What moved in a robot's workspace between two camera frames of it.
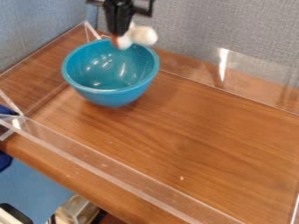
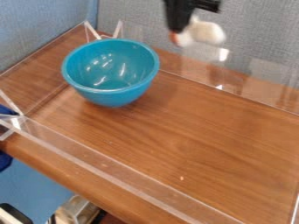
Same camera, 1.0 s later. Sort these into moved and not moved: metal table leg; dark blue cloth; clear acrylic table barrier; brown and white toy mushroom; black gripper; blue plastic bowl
Moved: brown and white toy mushroom; black gripper
Not moved: metal table leg; blue plastic bowl; clear acrylic table barrier; dark blue cloth
